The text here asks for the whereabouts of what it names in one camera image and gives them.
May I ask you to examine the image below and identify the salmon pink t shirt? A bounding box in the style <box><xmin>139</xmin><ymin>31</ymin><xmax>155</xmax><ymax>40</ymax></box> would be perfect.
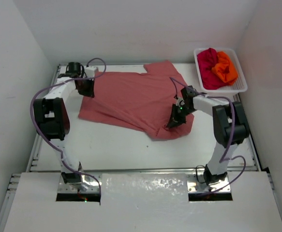
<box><xmin>78</xmin><ymin>61</ymin><xmax>194</xmax><ymax>140</ymax></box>

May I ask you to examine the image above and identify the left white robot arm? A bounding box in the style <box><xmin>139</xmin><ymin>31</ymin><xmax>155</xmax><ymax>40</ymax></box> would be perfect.
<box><xmin>32</xmin><ymin>62</ymin><xmax>98</xmax><ymax>193</ymax></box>

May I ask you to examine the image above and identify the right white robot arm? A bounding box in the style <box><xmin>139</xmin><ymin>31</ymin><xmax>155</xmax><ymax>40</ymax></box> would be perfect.
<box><xmin>166</xmin><ymin>86</ymin><xmax>250</xmax><ymax>195</ymax></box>

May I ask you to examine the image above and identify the magenta crumpled t shirt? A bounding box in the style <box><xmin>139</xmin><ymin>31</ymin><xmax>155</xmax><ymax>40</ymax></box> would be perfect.
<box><xmin>197</xmin><ymin>48</ymin><xmax>225</xmax><ymax>90</ymax></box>

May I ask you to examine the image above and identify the orange crumpled t shirt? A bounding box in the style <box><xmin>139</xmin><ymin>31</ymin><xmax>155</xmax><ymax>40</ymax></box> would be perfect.
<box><xmin>211</xmin><ymin>51</ymin><xmax>238</xmax><ymax>86</ymax></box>

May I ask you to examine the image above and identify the white foam front board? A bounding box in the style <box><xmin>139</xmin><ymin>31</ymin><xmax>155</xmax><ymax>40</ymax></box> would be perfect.
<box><xmin>5</xmin><ymin>172</ymin><xmax>282</xmax><ymax>232</ymax></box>

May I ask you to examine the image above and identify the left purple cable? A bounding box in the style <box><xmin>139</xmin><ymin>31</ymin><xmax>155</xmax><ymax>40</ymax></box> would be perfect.
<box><xmin>29</xmin><ymin>57</ymin><xmax>102</xmax><ymax>194</ymax></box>

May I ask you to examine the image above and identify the purple cable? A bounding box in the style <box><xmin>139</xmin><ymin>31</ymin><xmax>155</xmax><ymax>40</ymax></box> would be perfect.
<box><xmin>169</xmin><ymin>76</ymin><xmax>247</xmax><ymax>195</ymax></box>
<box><xmin>29</xmin><ymin>57</ymin><xmax>102</xmax><ymax>194</ymax></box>

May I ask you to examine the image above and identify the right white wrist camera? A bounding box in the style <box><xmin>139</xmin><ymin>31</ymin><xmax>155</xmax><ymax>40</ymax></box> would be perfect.
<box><xmin>176</xmin><ymin>97</ymin><xmax>185</xmax><ymax>107</ymax></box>

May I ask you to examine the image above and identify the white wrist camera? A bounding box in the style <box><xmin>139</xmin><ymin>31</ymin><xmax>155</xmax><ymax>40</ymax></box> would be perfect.
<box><xmin>176</xmin><ymin>97</ymin><xmax>185</xmax><ymax>107</ymax></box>
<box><xmin>85</xmin><ymin>66</ymin><xmax>99</xmax><ymax>78</ymax></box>

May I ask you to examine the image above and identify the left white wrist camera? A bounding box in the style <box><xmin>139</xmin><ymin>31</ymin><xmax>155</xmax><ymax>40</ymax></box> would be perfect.
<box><xmin>85</xmin><ymin>66</ymin><xmax>99</xmax><ymax>78</ymax></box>

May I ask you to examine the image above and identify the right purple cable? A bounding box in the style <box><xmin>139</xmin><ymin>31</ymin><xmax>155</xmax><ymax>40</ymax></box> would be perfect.
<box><xmin>169</xmin><ymin>76</ymin><xmax>247</xmax><ymax>195</ymax></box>

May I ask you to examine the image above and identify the black thin cable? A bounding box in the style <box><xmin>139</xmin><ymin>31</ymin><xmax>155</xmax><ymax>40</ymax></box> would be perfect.
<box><xmin>195</xmin><ymin>164</ymin><xmax>207</xmax><ymax>186</ymax></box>

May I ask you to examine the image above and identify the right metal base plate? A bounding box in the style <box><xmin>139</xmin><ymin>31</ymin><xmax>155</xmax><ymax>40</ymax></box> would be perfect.
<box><xmin>186</xmin><ymin>174</ymin><xmax>231</xmax><ymax>194</ymax></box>

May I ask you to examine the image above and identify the metal base plate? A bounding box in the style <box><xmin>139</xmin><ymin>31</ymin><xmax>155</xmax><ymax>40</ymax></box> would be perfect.
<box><xmin>186</xmin><ymin>174</ymin><xmax>231</xmax><ymax>194</ymax></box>
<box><xmin>57</xmin><ymin>173</ymin><xmax>102</xmax><ymax>194</ymax></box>

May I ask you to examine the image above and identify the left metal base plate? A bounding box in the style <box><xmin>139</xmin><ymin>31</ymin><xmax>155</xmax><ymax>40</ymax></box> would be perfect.
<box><xmin>57</xmin><ymin>173</ymin><xmax>102</xmax><ymax>194</ymax></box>

